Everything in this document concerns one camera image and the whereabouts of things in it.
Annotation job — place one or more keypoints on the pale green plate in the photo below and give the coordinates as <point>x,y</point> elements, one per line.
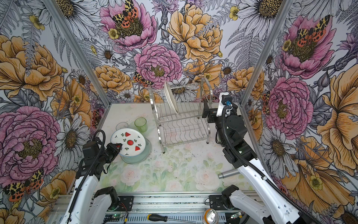
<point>141,157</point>

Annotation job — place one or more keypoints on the aluminium front rail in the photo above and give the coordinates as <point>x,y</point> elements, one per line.
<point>173,202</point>

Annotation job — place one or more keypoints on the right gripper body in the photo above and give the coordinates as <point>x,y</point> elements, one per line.
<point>228,140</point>

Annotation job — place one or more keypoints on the steel two-tier dish rack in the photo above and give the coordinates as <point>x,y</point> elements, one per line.
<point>188,126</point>

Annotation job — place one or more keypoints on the green glass tumbler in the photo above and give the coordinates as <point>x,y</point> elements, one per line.
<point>141,124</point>

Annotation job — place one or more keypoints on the clear faceted glass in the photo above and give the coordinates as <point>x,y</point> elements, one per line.
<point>121,125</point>

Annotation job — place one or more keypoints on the black yellow screwdriver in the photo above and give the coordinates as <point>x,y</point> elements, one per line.
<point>157,218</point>

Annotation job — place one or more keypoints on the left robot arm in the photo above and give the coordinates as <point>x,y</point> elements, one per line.
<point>88,206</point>

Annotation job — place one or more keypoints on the roll of tape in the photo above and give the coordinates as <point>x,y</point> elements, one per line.
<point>210,216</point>

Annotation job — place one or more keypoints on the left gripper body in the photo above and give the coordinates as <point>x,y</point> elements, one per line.
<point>104,161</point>

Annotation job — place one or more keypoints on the white patterned plate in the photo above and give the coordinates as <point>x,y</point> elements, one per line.
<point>133,142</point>

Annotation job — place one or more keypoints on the grey metal cylinder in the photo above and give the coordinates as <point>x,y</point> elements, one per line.
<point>228,173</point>

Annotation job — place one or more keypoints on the cream white plate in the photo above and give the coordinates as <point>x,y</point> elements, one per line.
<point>171,99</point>

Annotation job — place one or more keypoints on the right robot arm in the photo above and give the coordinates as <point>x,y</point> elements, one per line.
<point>276,207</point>

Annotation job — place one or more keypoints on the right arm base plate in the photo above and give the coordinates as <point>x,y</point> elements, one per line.
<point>219,202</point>

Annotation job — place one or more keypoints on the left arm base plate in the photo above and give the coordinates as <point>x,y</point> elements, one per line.
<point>122,203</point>

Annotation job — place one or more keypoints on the green circuit board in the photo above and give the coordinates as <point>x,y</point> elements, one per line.
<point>114,218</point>

